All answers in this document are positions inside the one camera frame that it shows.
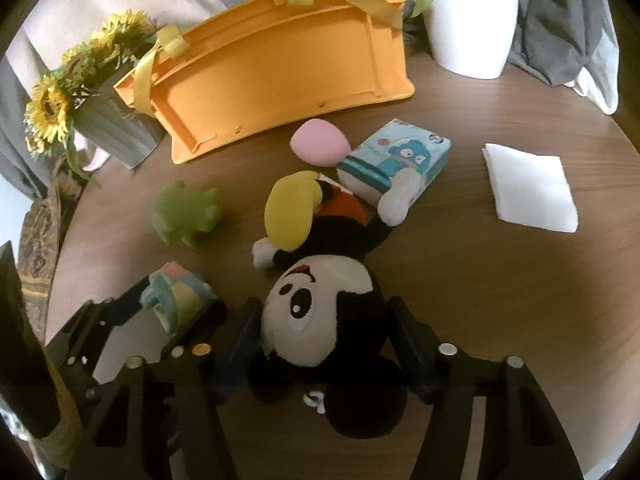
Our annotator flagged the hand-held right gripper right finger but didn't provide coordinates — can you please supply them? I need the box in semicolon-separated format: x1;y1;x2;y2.
386;296;587;480

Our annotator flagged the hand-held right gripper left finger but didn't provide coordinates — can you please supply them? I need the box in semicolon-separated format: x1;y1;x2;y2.
66;297;264;480

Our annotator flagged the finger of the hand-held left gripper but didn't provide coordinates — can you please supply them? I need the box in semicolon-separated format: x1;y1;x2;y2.
80;300;227;406
44;282;152;373

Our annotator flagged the pastel squishy toy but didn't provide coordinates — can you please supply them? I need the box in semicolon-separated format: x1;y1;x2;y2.
140;261;217;336

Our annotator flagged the black and white mouse plush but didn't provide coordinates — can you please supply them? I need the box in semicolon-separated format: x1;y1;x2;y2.
249;170;426;440

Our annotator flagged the blue printed tissue pack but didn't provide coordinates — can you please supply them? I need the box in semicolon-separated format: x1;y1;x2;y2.
336;119;452;206

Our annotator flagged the white paper napkin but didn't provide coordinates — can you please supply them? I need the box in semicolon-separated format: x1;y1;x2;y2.
481;143;579;233

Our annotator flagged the pink makeup sponge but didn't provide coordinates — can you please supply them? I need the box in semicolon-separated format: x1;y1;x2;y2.
290;119;353;167

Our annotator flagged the orange plastic storage box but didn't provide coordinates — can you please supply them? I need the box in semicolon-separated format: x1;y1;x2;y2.
114;0;416;165

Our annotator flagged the patterned brown fabric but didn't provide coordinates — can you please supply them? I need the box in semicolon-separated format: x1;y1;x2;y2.
17;155;68;333

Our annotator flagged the green squishy animal toy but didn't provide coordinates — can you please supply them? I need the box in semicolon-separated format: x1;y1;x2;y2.
151;181;222;247

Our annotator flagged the grey ribbed vase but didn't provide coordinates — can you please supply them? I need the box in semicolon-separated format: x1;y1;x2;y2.
72;80;166;170

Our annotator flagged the artificial sunflower bouquet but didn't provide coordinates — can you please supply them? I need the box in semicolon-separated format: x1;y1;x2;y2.
24;9;166;188

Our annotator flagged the white ribbed plant pot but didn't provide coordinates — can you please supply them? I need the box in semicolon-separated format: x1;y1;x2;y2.
422;0;520;80

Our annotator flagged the white cloth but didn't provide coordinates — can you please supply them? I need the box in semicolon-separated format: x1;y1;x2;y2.
574;30;621;116

